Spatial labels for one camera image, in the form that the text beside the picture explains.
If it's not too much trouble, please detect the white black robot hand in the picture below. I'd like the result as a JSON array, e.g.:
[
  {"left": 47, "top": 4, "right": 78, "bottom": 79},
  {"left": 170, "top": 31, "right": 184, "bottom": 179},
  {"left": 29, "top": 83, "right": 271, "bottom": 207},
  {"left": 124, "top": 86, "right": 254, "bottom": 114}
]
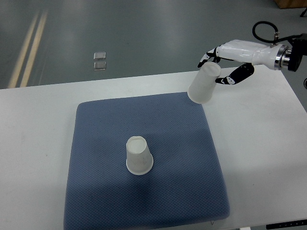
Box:
[{"left": 197, "top": 40, "right": 288, "bottom": 85}]

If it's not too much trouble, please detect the white paper cup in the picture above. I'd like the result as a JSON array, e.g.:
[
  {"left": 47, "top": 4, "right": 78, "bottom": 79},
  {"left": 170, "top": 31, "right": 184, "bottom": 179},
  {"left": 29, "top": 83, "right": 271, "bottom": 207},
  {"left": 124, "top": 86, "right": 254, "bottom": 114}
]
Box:
[
  {"left": 126, "top": 136, "right": 154, "bottom": 175},
  {"left": 187, "top": 62, "right": 222, "bottom": 104}
]

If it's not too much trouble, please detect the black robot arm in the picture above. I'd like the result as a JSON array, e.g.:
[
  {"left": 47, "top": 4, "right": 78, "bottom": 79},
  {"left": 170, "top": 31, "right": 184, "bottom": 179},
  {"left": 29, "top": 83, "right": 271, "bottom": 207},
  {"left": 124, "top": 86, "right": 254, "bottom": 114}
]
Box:
[{"left": 198, "top": 34, "right": 307, "bottom": 85}]

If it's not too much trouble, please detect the wooden furniture corner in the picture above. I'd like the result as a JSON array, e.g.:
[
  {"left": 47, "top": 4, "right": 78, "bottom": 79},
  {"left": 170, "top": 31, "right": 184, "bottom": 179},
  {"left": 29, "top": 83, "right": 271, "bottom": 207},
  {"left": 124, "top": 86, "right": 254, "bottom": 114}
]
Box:
[{"left": 274, "top": 0, "right": 307, "bottom": 9}]

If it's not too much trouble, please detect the black tripod leg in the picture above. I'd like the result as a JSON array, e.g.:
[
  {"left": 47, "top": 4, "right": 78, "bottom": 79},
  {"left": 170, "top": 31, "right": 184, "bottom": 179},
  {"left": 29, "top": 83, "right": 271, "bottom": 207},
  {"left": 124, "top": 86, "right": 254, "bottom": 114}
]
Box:
[{"left": 300, "top": 8, "right": 307, "bottom": 17}]

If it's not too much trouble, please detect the upper metal floor plate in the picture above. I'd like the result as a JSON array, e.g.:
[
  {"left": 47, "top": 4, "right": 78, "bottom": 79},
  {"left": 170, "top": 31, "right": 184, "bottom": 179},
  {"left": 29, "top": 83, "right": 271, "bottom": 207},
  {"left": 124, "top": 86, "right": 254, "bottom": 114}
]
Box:
[{"left": 94, "top": 51, "right": 106, "bottom": 60}]

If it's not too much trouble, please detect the white paper cup on cushion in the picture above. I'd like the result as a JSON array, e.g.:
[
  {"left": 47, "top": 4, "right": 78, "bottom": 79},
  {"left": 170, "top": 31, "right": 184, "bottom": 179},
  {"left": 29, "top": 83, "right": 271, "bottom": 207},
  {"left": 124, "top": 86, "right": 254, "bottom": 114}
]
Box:
[{"left": 126, "top": 136, "right": 154, "bottom": 175}]

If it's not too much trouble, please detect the blue square cushion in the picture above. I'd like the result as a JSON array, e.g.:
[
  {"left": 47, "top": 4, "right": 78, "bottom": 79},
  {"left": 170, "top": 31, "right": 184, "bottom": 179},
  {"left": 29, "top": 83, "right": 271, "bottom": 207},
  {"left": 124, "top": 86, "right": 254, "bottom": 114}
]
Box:
[{"left": 64, "top": 92, "right": 230, "bottom": 230}]

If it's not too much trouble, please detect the black table control panel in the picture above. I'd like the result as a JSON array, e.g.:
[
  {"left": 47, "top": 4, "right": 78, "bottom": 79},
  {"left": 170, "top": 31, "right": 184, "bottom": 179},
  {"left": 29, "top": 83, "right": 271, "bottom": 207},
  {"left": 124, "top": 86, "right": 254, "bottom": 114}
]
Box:
[{"left": 266, "top": 219, "right": 307, "bottom": 230}]

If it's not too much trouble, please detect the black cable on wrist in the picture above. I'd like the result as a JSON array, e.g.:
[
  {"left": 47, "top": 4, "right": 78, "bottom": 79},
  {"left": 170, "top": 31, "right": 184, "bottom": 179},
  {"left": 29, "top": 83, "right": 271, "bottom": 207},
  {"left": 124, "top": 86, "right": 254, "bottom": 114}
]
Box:
[{"left": 252, "top": 21, "right": 303, "bottom": 46}]

